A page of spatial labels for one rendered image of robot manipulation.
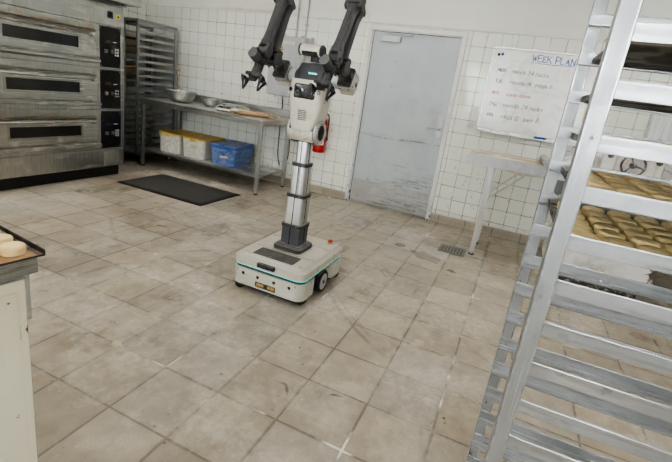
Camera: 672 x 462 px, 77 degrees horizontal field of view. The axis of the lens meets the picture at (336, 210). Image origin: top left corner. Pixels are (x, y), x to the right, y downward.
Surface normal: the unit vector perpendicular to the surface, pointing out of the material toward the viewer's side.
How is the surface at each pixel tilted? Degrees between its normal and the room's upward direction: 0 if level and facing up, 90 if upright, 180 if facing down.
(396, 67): 90
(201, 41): 90
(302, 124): 90
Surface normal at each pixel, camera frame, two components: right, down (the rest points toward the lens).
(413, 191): -0.40, 0.20
